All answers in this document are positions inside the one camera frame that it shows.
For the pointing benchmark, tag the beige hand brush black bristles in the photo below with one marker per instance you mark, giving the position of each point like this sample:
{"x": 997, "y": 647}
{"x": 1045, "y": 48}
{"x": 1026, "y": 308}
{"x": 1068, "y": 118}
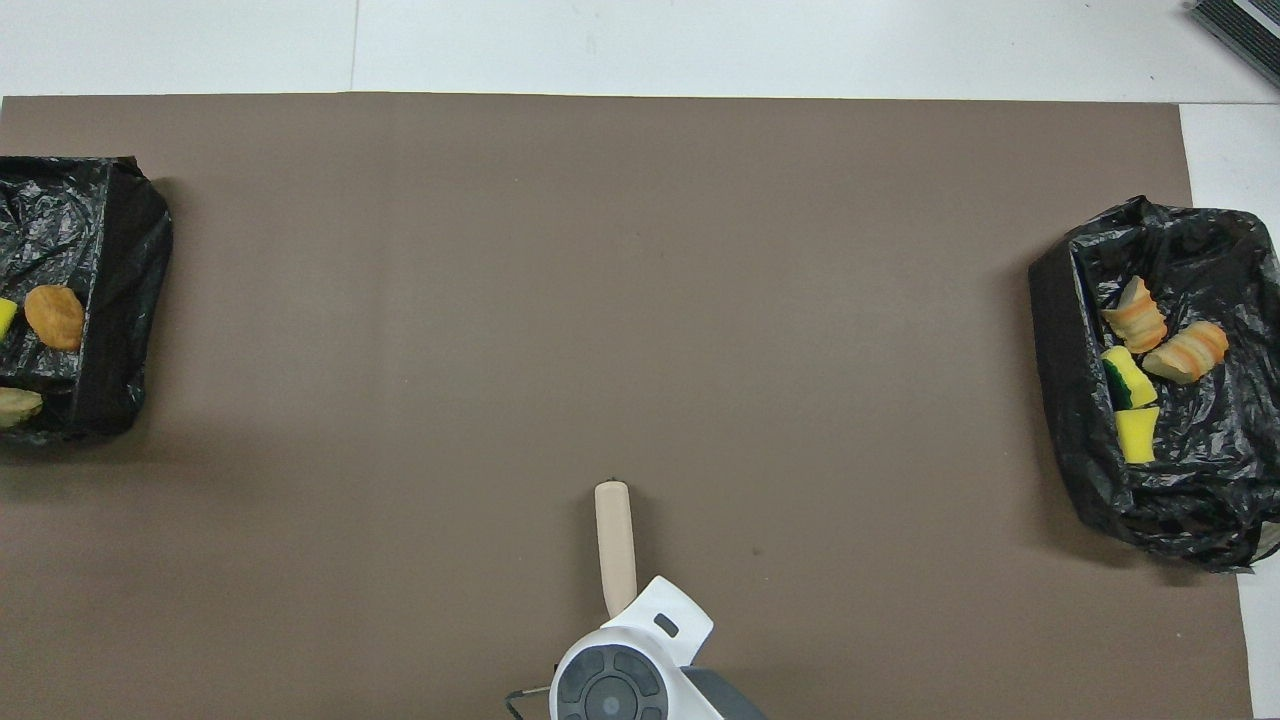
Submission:
{"x": 615, "y": 545}

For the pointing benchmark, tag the yellow sponge piece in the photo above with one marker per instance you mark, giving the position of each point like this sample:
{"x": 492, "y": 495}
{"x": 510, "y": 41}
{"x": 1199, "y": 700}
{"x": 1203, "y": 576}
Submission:
{"x": 1130, "y": 378}
{"x": 1137, "y": 437}
{"x": 6, "y": 318}

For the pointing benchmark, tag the striped croissant piece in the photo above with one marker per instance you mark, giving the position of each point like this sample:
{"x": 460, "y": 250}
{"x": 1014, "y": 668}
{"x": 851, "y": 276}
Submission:
{"x": 1137, "y": 318}

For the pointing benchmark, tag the orange croissant piece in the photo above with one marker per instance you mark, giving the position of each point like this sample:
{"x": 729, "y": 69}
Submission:
{"x": 1187, "y": 352}

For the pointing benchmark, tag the brown bread roll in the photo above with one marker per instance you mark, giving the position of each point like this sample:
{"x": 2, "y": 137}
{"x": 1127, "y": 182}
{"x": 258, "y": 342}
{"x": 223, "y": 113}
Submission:
{"x": 53, "y": 318}

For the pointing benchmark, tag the pale bread chunk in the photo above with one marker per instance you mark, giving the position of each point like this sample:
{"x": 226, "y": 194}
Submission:
{"x": 18, "y": 406}

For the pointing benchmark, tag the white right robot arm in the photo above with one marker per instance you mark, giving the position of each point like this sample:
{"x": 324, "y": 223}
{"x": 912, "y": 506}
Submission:
{"x": 650, "y": 640}

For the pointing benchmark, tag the black bag lined bin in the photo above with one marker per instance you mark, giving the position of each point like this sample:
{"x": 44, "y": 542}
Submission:
{"x": 1200, "y": 500}
{"x": 120, "y": 300}

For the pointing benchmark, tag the brown table mat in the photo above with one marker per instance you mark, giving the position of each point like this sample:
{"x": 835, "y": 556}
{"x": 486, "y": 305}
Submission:
{"x": 400, "y": 300}

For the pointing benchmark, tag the grey ribbed device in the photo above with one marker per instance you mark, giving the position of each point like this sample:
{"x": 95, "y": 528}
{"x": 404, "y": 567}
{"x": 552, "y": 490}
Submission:
{"x": 1245, "y": 30}

